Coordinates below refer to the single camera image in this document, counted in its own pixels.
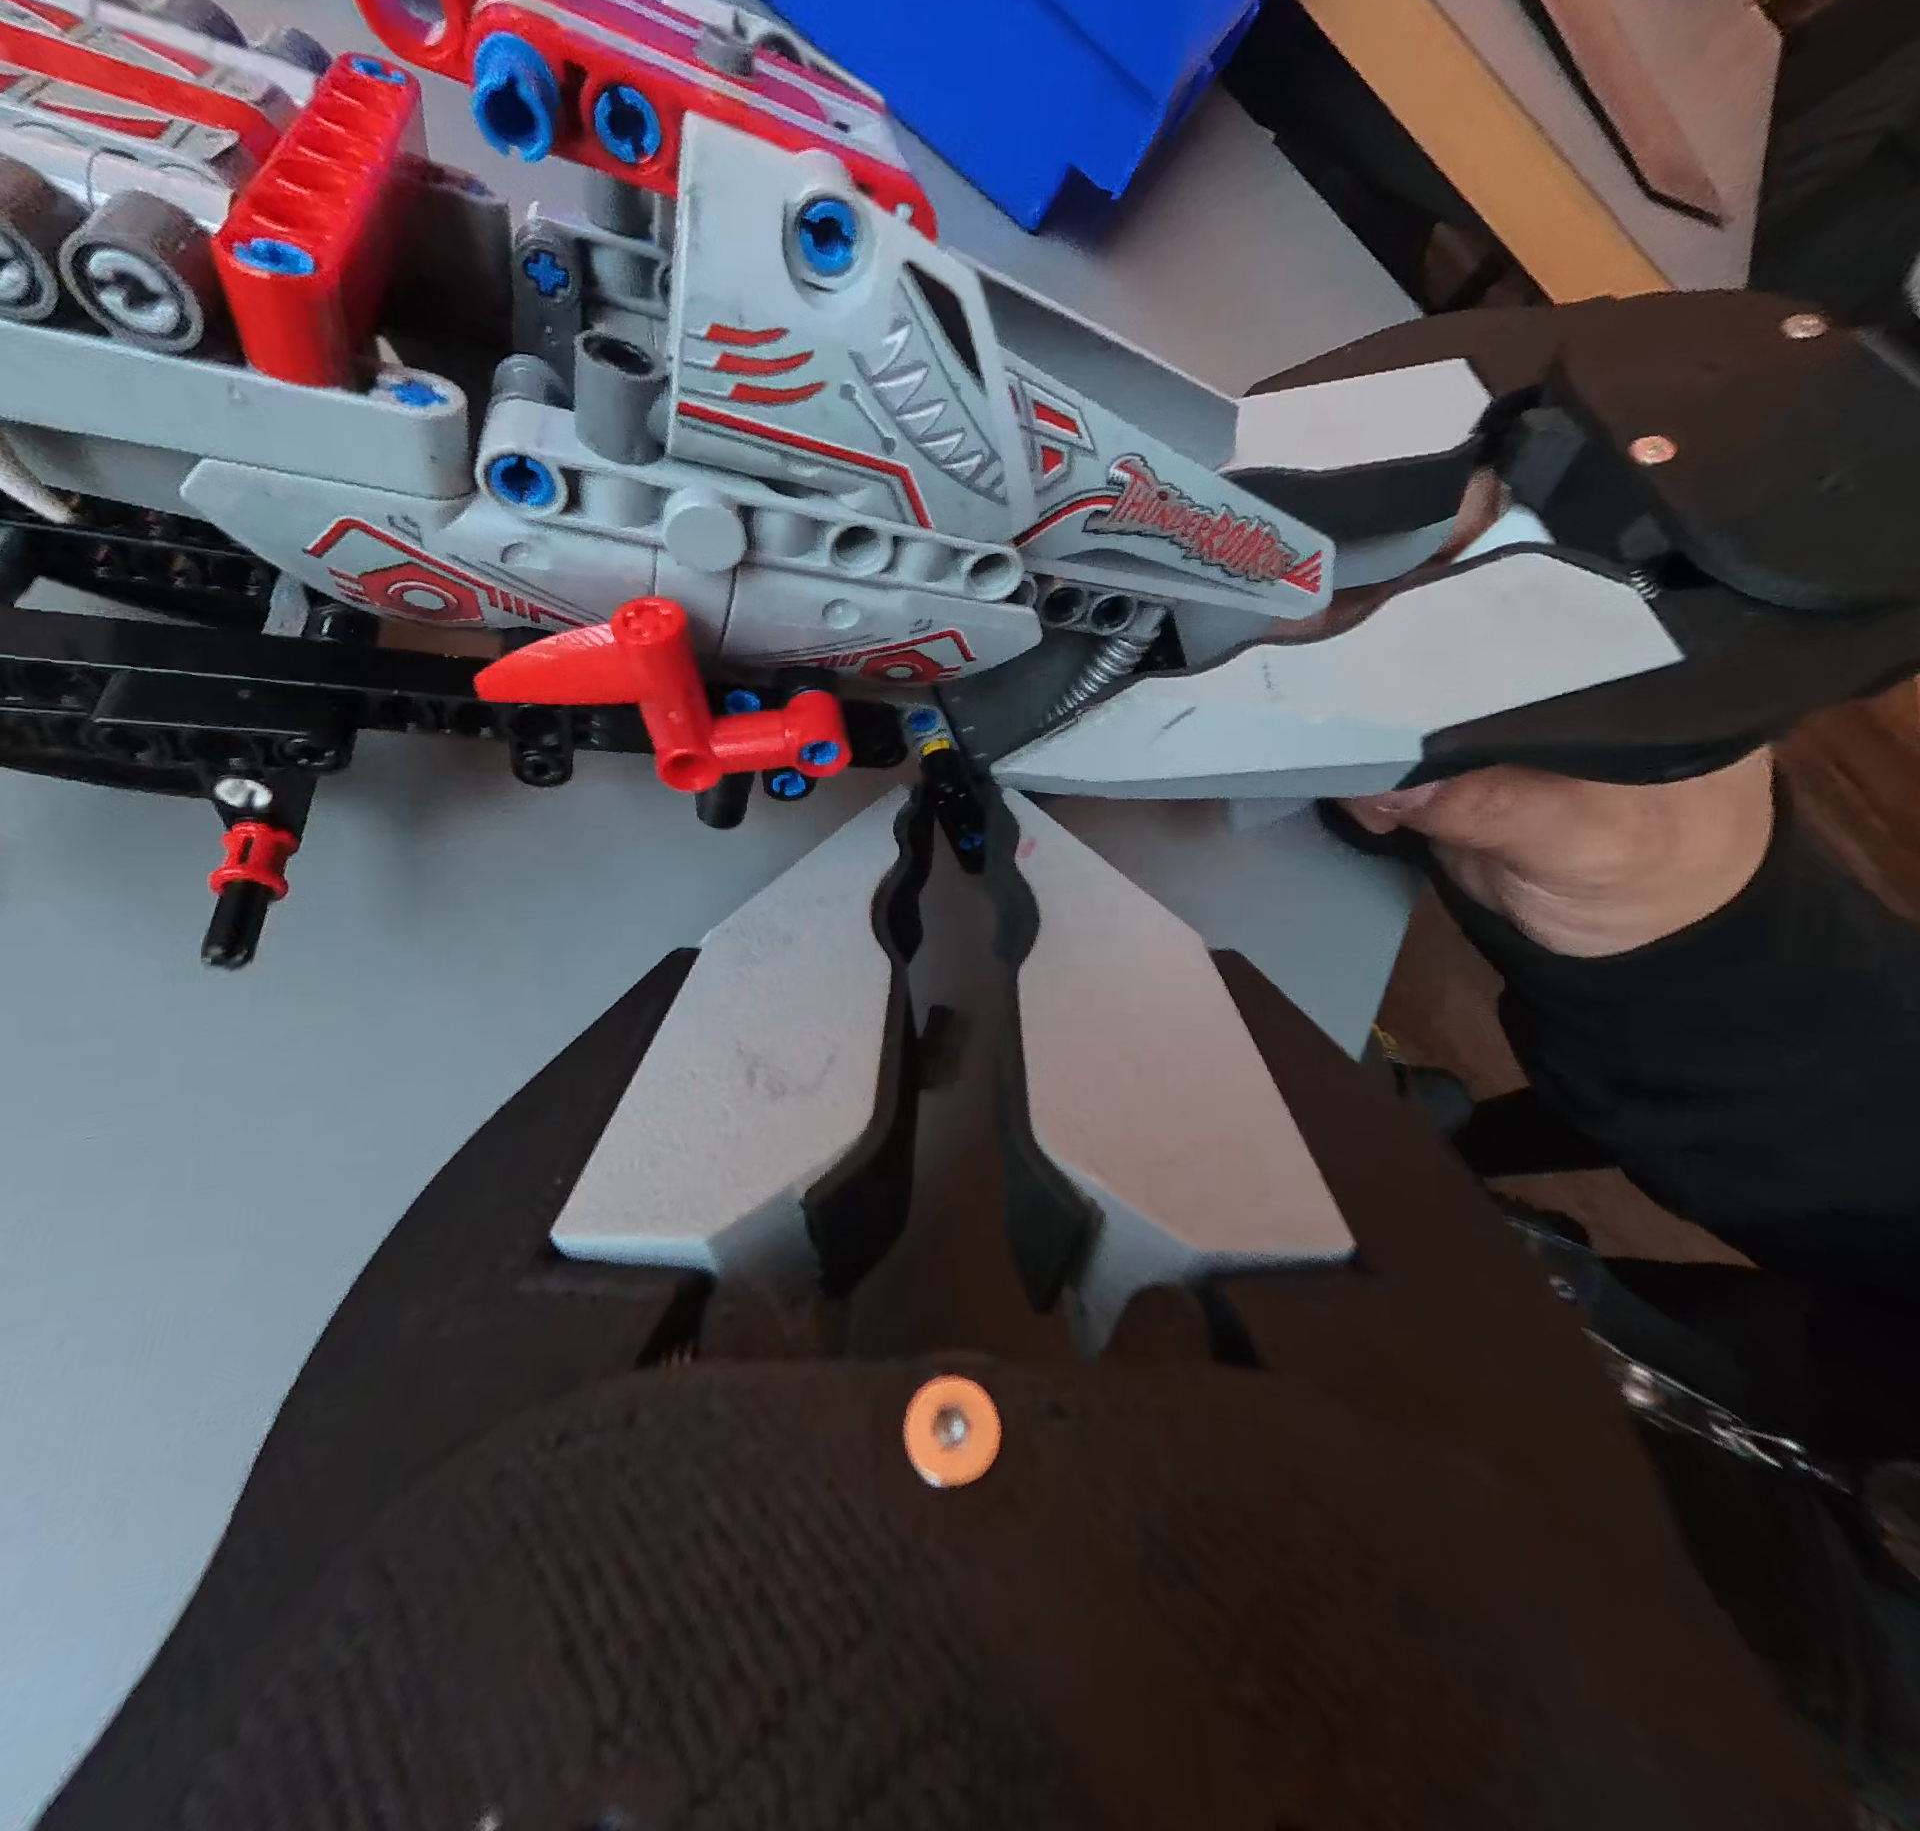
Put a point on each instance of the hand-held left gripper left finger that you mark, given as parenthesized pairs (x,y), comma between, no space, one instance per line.
(735,1080)

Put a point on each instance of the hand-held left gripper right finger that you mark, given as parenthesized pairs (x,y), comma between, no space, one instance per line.
(1185,1095)

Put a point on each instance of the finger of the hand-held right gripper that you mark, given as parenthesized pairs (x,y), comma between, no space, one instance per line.
(1350,420)
(1426,661)

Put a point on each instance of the black lego connector piece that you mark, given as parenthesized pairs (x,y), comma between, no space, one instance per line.
(948,789)

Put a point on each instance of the red grey lego vehicle model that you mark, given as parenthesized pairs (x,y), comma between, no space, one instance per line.
(631,420)

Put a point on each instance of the person's right forearm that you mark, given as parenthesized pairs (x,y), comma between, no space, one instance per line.
(1740,1051)

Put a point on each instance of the person's right hand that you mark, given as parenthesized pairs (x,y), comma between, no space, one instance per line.
(1576,855)

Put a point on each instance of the blue plastic bin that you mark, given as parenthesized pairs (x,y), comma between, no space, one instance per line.
(1021,31)

